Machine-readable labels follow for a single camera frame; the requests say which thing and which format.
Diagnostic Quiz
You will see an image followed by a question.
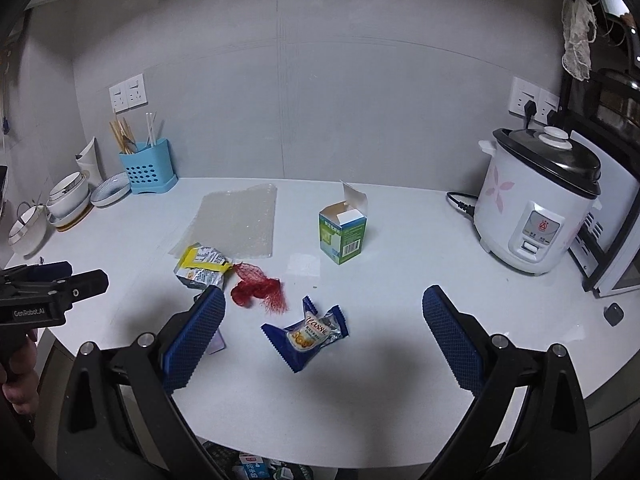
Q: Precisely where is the white floral rice cooker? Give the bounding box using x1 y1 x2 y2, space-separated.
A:
473 126 602 276

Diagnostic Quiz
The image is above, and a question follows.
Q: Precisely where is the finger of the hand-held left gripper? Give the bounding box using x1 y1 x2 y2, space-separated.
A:
47 268 110 307
0 260 74 287

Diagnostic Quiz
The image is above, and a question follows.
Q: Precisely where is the blue utensil holder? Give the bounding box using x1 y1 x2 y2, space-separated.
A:
119 138 178 195

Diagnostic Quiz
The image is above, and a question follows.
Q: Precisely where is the white wall socket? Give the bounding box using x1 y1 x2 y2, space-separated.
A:
125 74 147 109
109 81 130 113
508 76 541 118
537 89 561 126

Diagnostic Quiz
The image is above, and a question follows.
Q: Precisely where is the white pot with handle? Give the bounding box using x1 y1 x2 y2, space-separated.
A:
8 202 51 256

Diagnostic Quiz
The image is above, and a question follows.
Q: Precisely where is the yellow snack packet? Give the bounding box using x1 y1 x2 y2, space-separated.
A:
174 243 235 291

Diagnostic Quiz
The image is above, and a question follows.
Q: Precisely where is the black mesh bin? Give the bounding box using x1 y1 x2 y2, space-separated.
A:
200 440 321 480

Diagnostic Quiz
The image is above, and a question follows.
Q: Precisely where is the blue white milk carton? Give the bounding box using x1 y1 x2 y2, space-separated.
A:
237 456 271 480

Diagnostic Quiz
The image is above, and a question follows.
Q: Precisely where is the black power cable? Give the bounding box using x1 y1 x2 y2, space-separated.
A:
446 191 481 221

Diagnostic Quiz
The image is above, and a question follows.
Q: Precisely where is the blue snack wrapper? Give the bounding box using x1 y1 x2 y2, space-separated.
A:
260 296 348 373

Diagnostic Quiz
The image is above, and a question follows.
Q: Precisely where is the white microwave oven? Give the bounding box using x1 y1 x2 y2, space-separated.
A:
567 130 640 298

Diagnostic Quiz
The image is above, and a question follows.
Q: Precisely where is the hanging white mesh cloth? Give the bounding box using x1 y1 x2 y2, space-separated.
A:
561 0 598 82

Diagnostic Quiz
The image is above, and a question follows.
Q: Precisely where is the clear bubble wrap sheet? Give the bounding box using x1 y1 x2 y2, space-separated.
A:
169 184 278 259

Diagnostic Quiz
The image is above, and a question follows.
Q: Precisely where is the green white medicine box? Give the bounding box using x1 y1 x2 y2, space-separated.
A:
318 180 368 266

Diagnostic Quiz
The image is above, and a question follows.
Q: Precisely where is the white ceramic jug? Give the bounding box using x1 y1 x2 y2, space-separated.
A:
75 136 105 190

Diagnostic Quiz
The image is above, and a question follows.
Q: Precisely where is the black metal rack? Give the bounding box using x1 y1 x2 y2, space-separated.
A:
557 0 640 181

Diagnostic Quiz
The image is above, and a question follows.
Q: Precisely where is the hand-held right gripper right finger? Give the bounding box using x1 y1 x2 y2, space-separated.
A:
415 285 586 480

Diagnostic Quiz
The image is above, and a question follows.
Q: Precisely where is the wooden trivet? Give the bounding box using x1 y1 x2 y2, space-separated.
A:
54 202 95 233

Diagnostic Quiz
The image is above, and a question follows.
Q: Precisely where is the blue patterned plate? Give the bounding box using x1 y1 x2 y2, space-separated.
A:
90 171 132 209

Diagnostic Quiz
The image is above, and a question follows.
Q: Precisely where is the white bowl dark rim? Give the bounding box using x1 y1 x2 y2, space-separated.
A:
48 171 88 201
46 187 92 218

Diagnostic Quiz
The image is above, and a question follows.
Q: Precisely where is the red mesh net bag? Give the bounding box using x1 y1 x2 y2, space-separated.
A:
230 261 290 316

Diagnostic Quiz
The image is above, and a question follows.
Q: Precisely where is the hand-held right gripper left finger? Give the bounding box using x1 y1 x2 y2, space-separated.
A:
56 285 227 480

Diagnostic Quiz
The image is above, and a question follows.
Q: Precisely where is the person's left hand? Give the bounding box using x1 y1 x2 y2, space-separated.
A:
0 342 41 416

